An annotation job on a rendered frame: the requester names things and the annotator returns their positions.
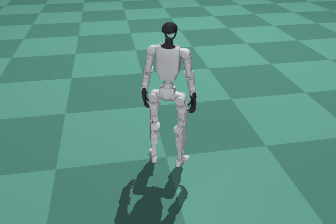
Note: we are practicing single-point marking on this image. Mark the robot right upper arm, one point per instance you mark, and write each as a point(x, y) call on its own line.
point(186, 55)

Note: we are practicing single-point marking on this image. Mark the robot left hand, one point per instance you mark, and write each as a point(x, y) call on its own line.
point(144, 92)

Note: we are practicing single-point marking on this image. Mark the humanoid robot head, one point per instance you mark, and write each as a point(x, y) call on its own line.
point(169, 28)

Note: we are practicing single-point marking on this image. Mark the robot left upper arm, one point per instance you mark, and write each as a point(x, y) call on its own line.
point(149, 58)

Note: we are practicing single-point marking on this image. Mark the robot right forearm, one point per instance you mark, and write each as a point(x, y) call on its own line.
point(191, 84)

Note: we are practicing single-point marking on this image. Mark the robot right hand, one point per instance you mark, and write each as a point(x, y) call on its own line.
point(193, 103)

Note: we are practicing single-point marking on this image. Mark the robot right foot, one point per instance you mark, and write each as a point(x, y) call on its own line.
point(179, 162)

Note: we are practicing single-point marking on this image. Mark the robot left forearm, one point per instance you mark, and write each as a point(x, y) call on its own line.
point(146, 80)

